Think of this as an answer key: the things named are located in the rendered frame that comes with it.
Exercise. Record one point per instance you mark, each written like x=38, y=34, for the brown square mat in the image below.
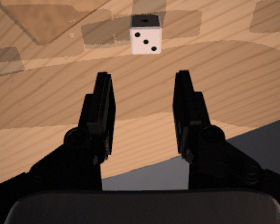
x=46, y=19

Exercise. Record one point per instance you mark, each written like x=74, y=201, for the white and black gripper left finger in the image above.
x=72, y=162

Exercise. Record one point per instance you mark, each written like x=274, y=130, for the white die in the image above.
x=145, y=34

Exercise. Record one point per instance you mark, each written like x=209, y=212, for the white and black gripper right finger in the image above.
x=205, y=148

